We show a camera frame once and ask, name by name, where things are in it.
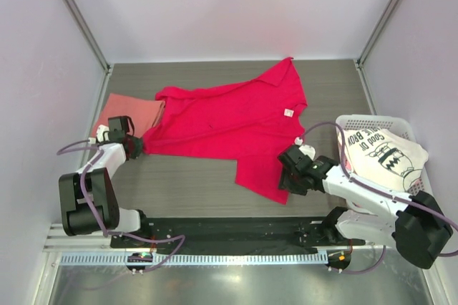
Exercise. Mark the aluminium frame post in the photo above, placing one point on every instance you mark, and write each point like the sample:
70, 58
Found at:
379, 28
82, 25

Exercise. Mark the right aluminium frame post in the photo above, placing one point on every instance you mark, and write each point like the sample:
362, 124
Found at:
379, 28

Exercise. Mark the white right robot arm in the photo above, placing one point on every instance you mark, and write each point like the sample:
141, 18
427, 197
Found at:
412, 224

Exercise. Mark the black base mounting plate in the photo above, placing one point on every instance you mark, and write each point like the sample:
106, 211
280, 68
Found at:
245, 237

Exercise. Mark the left aluminium frame post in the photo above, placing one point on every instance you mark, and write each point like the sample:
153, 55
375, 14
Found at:
82, 25

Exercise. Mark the bright pink t shirt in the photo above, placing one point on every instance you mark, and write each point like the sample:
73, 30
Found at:
249, 122

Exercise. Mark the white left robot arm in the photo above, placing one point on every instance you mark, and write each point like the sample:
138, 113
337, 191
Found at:
87, 198

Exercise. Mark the white slotted cable duct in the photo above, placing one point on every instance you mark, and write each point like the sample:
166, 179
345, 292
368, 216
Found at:
147, 259

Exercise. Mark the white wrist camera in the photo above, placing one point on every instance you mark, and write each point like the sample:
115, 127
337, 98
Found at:
99, 134
304, 148

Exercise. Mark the folded salmon pink t shirt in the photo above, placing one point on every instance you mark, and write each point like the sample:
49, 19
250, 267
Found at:
145, 114

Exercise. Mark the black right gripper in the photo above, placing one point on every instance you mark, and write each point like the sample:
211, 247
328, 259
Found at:
284, 182

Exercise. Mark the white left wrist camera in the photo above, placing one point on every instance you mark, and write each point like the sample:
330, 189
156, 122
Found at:
99, 134

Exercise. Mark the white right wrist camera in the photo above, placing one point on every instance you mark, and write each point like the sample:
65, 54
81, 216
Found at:
304, 148

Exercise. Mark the white perforated plastic basket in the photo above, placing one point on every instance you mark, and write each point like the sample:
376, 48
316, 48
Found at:
395, 125

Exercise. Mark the aluminium front rail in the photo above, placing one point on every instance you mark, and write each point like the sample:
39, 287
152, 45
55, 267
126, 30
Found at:
58, 240

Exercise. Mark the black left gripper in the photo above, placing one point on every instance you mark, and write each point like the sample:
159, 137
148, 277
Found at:
137, 148

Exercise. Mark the white printed t shirt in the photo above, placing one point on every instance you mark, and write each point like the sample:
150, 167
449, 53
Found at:
384, 158

